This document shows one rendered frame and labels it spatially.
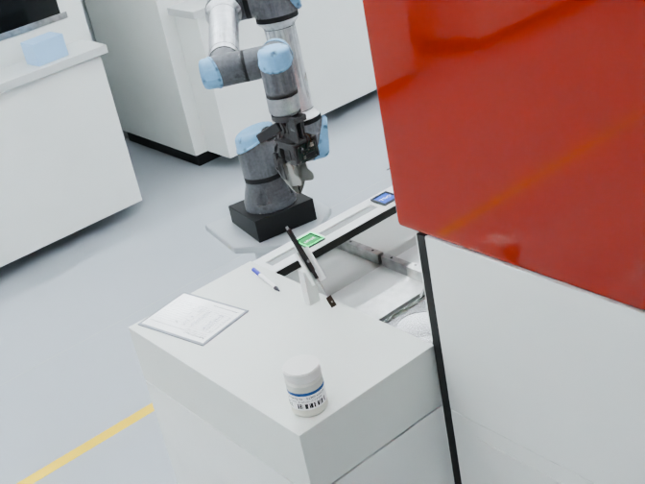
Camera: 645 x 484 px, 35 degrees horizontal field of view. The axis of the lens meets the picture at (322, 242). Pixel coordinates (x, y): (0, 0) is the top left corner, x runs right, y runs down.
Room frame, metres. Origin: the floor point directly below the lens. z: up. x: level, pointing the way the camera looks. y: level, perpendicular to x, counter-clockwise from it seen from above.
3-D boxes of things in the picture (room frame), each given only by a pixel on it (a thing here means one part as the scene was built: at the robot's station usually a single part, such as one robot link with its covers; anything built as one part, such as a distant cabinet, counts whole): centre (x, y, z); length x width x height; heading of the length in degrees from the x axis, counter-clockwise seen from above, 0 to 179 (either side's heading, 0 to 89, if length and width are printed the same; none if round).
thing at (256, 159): (2.69, 0.12, 1.05); 0.13 x 0.12 x 0.14; 88
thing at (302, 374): (1.57, 0.08, 1.01); 0.07 x 0.07 x 0.10
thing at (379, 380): (1.84, 0.15, 0.89); 0.62 x 0.35 x 0.14; 35
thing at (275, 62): (2.24, 0.02, 1.41); 0.09 x 0.08 x 0.11; 178
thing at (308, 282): (1.93, 0.04, 1.03); 0.06 x 0.04 x 0.13; 35
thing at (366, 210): (2.32, -0.07, 0.89); 0.55 x 0.09 x 0.14; 125
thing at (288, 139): (2.23, 0.02, 1.25); 0.09 x 0.08 x 0.12; 35
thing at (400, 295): (2.05, -0.16, 0.87); 0.36 x 0.08 x 0.03; 125
